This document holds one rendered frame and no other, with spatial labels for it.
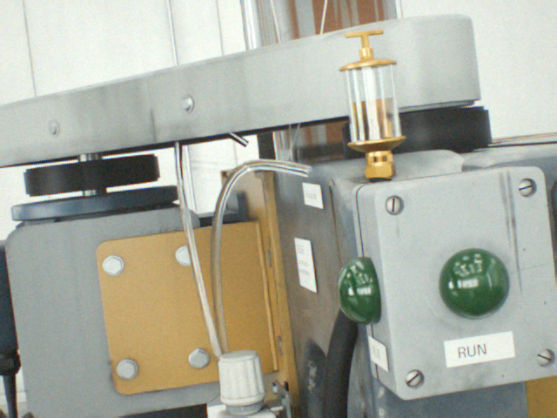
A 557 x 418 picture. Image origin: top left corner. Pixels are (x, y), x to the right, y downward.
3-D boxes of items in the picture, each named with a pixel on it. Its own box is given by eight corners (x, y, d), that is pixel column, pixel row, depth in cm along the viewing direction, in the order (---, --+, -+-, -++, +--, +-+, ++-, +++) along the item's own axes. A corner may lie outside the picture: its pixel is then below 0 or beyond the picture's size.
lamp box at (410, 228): (397, 402, 44) (372, 187, 44) (372, 381, 48) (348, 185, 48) (567, 374, 45) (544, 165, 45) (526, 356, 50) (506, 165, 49)
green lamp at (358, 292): (348, 333, 44) (339, 263, 44) (333, 324, 47) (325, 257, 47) (406, 325, 45) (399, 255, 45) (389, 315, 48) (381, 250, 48)
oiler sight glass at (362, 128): (357, 141, 51) (348, 68, 50) (346, 143, 53) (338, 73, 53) (407, 135, 51) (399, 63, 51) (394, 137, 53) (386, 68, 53)
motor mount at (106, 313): (28, 434, 83) (0, 231, 82) (35, 415, 90) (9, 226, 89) (376, 380, 87) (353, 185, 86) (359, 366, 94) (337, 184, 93)
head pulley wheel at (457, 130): (364, 164, 60) (359, 119, 60) (332, 165, 69) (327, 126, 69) (514, 144, 61) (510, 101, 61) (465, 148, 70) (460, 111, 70)
